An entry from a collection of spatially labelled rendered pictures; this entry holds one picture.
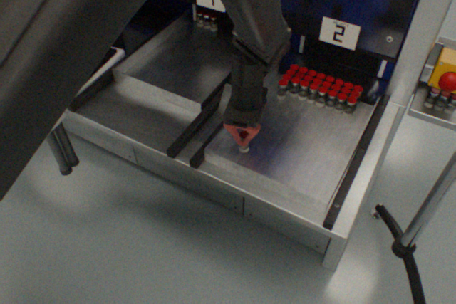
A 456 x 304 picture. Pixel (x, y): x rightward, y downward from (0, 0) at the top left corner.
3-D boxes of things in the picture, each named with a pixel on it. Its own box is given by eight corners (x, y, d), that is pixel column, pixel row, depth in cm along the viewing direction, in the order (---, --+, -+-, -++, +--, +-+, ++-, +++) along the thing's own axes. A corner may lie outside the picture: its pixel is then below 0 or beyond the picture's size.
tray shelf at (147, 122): (176, 21, 124) (175, 15, 122) (405, 93, 100) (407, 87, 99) (61, 112, 95) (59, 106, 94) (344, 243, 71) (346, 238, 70)
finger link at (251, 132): (263, 131, 83) (266, 97, 76) (256, 156, 79) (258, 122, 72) (231, 125, 84) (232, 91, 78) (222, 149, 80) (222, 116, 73)
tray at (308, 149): (276, 72, 103) (277, 61, 100) (376, 107, 93) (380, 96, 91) (204, 160, 82) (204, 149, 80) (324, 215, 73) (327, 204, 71)
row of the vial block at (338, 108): (283, 87, 98) (284, 72, 95) (353, 113, 92) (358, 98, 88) (278, 92, 97) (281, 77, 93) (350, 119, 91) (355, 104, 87)
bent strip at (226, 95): (226, 102, 95) (226, 82, 90) (236, 106, 94) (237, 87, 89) (192, 139, 86) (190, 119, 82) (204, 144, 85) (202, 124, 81)
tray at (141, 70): (189, 19, 121) (188, 8, 118) (266, 43, 112) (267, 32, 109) (114, 80, 100) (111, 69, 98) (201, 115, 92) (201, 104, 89)
